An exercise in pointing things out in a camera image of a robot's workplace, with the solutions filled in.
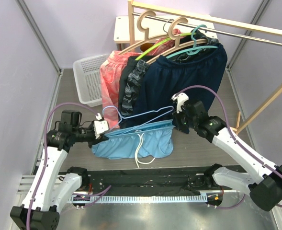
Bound light blue shorts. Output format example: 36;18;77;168
92;120;174;167

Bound light blue wire hanger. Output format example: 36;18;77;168
102;105;174;135

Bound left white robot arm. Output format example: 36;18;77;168
10;110;109;230

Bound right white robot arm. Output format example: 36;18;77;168
173;98;282;211

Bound navy blue shorts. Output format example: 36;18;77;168
126;45;228;134

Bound black grey patterned shorts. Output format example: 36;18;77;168
118;33;220;130

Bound pink patterned shorts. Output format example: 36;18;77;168
100;28;182;130

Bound teal plastic hanger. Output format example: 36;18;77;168
166;24;217;59

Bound right wooden hanger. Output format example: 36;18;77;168
147;17;207;65

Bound wooden hanger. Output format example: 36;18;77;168
119;10;166;55
147;17;207;65

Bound lime green hanger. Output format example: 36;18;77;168
134;32;192;61

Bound left wooden hanger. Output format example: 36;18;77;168
119;10;166;55

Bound white plastic basket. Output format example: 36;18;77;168
73;54;109;107

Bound metal hanging rod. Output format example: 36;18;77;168
146;16;282;47

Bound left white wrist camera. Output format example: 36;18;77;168
93;113;109;139

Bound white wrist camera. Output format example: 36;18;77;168
171;92;189;114
93;113;109;139

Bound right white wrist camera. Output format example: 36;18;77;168
171;92;189;114

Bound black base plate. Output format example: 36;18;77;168
77;167;231;196

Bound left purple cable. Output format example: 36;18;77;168
25;102;112;230

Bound purple cable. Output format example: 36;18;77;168
25;102;112;230
176;85;282;208

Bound white slotted cable duct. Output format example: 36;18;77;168
69;193;207;204

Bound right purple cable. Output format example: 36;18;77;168
176;85;282;208

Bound wooden clothes rack frame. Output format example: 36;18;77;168
128;0;282;134

